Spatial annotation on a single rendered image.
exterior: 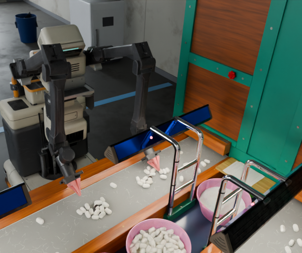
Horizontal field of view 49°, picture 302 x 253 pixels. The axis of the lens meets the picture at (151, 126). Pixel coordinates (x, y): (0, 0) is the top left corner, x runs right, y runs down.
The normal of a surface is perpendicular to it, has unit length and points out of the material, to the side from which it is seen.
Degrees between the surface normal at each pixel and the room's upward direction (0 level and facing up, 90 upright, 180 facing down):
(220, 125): 90
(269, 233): 0
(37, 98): 92
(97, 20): 90
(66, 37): 42
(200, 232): 0
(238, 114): 90
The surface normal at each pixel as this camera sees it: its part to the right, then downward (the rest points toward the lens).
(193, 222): 0.07, -0.85
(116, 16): 0.61, 0.44
